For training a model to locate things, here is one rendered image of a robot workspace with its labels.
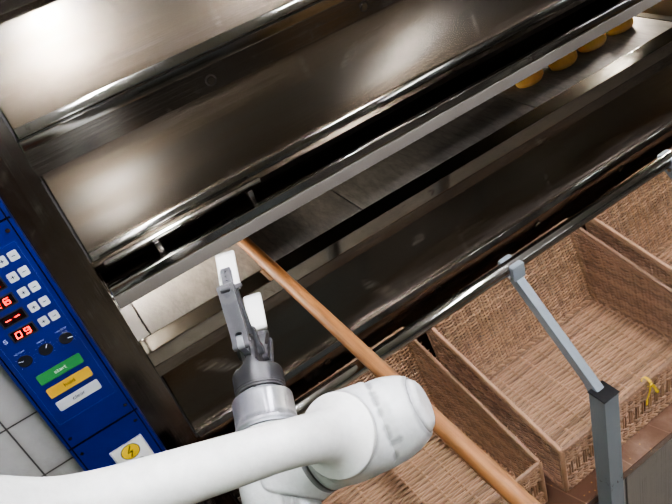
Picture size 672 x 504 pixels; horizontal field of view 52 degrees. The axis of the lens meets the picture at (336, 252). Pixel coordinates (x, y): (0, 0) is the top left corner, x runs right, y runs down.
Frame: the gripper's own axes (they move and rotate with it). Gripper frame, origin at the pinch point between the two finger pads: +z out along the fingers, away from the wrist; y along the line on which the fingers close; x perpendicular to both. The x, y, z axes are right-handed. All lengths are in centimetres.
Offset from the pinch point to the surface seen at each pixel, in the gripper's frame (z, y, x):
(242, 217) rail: 19.4, 8.4, 0.8
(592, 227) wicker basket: 39, 87, 86
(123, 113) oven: 36.2, -9.7, -13.0
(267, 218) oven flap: 19.6, 11.2, 4.9
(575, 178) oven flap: 47, 72, 83
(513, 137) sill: 50, 50, 66
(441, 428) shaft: -27.7, 15.6, 23.5
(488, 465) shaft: -36.0, 12.3, 28.1
